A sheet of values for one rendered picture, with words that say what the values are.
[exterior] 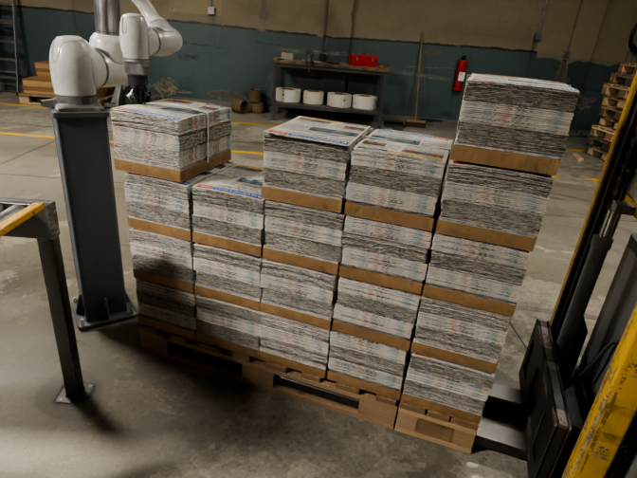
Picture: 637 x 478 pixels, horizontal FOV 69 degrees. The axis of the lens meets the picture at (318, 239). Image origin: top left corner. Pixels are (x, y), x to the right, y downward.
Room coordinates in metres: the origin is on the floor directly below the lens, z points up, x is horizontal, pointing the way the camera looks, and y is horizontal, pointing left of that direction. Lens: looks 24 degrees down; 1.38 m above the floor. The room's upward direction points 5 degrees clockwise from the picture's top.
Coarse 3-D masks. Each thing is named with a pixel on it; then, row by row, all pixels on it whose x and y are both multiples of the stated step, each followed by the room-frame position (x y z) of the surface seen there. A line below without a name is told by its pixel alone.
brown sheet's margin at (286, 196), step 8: (264, 192) 1.49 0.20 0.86; (272, 192) 1.48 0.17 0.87; (280, 192) 1.47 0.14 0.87; (288, 192) 1.47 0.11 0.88; (280, 200) 1.47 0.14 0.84; (288, 200) 1.47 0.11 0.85; (296, 200) 1.46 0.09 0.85; (304, 200) 1.45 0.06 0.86; (312, 200) 1.44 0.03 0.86; (320, 200) 1.43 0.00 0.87; (328, 200) 1.43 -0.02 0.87; (336, 200) 1.42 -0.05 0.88; (344, 200) 1.45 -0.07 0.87; (320, 208) 1.44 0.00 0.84; (328, 208) 1.43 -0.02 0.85; (336, 208) 1.42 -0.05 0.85; (344, 208) 1.47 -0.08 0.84
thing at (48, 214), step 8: (0, 200) 1.35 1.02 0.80; (8, 200) 1.36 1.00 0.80; (16, 200) 1.37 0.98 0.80; (24, 200) 1.37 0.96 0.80; (32, 200) 1.38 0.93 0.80; (40, 200) 1.38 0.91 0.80; (48, 200) 1.39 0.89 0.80; (8, 208) 1.34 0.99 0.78; (48, 208) 1.35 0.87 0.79; (32, 216) 1.34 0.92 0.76; (40, 216) 1.34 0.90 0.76; (48, 216) 1.35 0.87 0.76; (56, 216) 1.39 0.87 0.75; (24, 224) 1.34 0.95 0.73; (32, 224) 1.34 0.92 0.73; (40, 224) 1.34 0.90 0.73; (48, 224) 1.34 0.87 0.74; (56, 224) 1.38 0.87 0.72; (8, 232) 1.34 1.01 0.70; (16, 232) 1.34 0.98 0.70; (24, 232) 1.34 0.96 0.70; (32, 232) 1.34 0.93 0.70; (40, 232) 1.34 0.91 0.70; (48, 232) 1.34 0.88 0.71; (56, 232) 1.37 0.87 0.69
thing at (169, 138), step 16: (112, 112) 1.66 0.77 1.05; (128, 112) 1.64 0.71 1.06; (144, 112) 1.65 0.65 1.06; (160, 112) 1.67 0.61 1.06; (176, 112) 1.71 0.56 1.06; (128, 128) 1.65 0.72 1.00; (144, 128) 1.62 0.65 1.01; (160, 128) 1.60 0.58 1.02; (176, 128) 1.58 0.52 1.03; (192, 128) 1.66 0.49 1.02; (128, 144) 1.65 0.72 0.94; (144, 144) 1.63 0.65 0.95; (160, 144) 1.61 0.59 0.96; (176, 144) 1.59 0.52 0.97; (192, 144) 1.66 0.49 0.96; (128, 160) 1.65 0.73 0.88; (144, 160) 1.63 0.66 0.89; (160, 160) 1.61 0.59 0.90; (176, 160) 1.59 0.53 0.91; (192, 160) 1.67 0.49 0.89
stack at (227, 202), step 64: (128, 192) 1.65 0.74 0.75; (192, 192) 1.57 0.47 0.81; (256, 192) 1.57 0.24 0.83; (192, 256) 1.59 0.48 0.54; (256, 256) 1.52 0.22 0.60; (320, 256) 1.43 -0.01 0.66; (384, 256) 1.37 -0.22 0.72; (192, 320) 1.58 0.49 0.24; (256, 320) 1.50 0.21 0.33; (384, 320) 1.36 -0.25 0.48; (256, 384) 1.49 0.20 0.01; (320, 384) 1.41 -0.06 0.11; (384, 384) 1.35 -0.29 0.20
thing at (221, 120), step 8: (168, 104) 1.86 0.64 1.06; (184, 104) 1.88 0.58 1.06; (192, 104) 1.89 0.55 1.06; (200, 104) 1.91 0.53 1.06; (208, 104) 1.93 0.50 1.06; (216, 112) 1.82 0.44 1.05; (224, 112) 1.88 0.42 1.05; (216, 120) 1.82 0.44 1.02; (224, 120) 1.88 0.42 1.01; (216, 128) 1.82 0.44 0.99; (224, 128) 1.88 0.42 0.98; (216, 136) 1.83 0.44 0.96; (224, 136) 1.88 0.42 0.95; (216, 144) 1.83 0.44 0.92; (224, 144) 1.89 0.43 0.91; (216, 152) 1.83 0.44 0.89; (224, 152) 1.89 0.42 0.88
